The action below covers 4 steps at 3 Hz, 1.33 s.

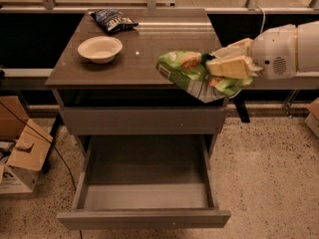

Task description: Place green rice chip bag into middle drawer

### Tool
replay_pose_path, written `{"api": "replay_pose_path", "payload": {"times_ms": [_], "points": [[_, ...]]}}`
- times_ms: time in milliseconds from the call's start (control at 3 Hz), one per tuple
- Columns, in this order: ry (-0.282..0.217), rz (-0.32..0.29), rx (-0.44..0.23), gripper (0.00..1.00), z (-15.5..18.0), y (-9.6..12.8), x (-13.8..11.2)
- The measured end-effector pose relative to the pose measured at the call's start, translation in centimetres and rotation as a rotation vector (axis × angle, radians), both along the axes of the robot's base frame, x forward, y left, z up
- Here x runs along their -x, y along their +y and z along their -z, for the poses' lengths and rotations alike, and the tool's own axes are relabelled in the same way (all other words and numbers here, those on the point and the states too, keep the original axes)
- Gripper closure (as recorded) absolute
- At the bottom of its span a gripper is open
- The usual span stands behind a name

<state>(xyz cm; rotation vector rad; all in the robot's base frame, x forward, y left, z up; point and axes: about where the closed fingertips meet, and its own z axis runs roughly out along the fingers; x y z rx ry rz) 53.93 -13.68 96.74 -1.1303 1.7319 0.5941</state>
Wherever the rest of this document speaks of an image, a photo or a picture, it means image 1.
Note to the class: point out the dark blue chip bag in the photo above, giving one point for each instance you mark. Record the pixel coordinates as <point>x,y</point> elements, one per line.
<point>113,21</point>

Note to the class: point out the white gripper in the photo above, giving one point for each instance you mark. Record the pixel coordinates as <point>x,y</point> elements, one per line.
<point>274,50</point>

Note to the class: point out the closed grey upper drawer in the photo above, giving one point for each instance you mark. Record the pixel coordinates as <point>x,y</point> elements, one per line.
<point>114,121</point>

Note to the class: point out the white bowl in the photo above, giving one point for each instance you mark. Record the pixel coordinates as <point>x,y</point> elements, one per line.
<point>100,50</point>

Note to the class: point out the open grey drawer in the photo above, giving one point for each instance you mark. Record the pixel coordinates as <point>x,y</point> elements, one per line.
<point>145,182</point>

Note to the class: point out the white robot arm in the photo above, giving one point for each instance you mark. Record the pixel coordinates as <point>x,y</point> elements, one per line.
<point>307,48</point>

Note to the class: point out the open cardboard box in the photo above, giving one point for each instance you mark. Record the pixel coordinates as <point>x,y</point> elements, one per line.
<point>24,148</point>

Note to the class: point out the green rice chip bag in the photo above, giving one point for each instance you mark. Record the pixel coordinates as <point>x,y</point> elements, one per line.
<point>187,70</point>

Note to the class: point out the grey drawer cabinet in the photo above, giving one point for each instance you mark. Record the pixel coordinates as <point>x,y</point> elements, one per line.
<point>131,79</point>

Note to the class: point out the cardboard box at right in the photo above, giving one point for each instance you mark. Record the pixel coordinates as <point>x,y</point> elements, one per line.
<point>313,118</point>

